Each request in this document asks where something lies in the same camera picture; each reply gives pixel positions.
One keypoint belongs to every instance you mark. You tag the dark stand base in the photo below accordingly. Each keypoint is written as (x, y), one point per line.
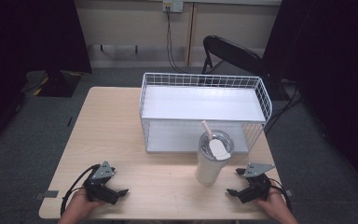
(54, 84)

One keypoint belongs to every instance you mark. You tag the white cup with straw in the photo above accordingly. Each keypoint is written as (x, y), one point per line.
(211, 168)

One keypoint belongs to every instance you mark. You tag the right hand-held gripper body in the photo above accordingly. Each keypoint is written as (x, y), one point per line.
(256, 186)

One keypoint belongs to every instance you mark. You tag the black folding chair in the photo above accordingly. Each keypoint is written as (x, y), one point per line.
(233, 54)

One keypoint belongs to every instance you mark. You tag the grey tape strip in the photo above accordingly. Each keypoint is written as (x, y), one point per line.
(289, 192)
(47, 194)

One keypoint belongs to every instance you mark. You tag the white wall outlet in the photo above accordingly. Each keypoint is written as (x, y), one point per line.
(173, 5)

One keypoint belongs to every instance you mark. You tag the person's left hand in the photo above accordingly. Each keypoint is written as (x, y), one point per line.
(80, 202)

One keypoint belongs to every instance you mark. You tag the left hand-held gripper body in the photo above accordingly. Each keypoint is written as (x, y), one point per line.
(101, 186)

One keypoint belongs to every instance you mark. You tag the person's right hand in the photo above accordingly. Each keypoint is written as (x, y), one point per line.
(273, 203)

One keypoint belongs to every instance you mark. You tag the dark curtain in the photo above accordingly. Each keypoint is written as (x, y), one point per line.
(28, 46)
(332, 62)

